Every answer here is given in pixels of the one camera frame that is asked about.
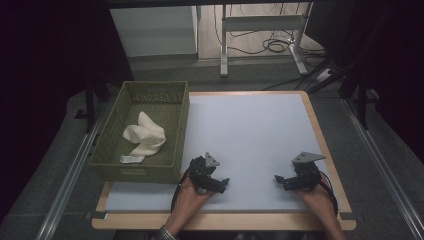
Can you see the dark curtain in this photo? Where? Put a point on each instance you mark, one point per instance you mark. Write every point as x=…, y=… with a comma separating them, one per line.
x=43, y=50
x=400, y=66

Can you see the person's right hand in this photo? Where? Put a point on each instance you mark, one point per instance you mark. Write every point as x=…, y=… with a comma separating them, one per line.
x=320, y=201

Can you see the white metal desk frame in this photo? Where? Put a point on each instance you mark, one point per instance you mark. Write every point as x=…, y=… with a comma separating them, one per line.
x=260, y=22

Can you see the green plastic basket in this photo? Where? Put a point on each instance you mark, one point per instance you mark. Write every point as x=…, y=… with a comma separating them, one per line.
x=173, y=110

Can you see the white cabinet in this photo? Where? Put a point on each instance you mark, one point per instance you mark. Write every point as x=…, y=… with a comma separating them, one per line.
x=153, y=30

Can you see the cream printed cloth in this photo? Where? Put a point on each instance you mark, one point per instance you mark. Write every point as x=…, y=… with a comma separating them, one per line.
x=146, y=135

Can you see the dark tripod stand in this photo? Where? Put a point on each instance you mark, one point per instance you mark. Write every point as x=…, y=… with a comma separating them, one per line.
x=361, y=100

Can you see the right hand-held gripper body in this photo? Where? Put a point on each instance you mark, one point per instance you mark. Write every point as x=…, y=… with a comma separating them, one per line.
x=306, y=176

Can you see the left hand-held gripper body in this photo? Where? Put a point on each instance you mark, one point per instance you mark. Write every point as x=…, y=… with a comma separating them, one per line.
x=200, y=173

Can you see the person's left hand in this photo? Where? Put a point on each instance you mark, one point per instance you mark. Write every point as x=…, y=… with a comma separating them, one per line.
x=186, y=203

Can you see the white power strip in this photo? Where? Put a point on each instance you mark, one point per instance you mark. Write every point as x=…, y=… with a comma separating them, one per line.
x=323, y=75

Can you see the metal floor rail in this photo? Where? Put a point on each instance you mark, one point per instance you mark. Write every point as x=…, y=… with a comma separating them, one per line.
x=383, y=170
x=66, y=186

